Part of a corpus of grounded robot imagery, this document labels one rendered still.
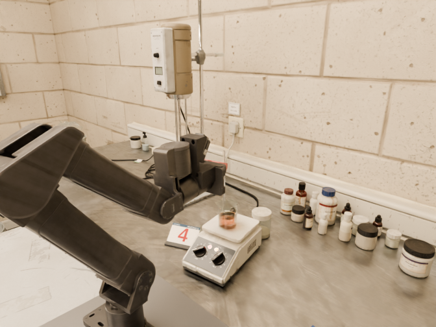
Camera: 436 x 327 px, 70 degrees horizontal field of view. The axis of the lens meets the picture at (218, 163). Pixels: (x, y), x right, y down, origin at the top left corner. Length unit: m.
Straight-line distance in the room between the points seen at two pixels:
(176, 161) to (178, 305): 0.30
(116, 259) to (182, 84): 0.70
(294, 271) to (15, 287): 0.68
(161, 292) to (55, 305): 0.24
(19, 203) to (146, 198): 0.20
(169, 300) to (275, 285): 0.26
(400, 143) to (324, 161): 0.25
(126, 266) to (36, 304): 0.35
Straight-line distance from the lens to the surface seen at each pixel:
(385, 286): 0.89
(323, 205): 1.05
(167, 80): 1.06
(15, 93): 3.00
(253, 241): 0.86
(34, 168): 0.40
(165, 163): 0.58
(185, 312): 0.68
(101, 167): 0.47
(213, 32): 1.43
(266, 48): 1.24
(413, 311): 0.85
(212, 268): 0.79
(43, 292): 0.88
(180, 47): 1.09
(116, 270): 0.53
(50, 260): 0.98
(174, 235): 0.95
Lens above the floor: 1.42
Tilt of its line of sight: 20 degrees down
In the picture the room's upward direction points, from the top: straight up
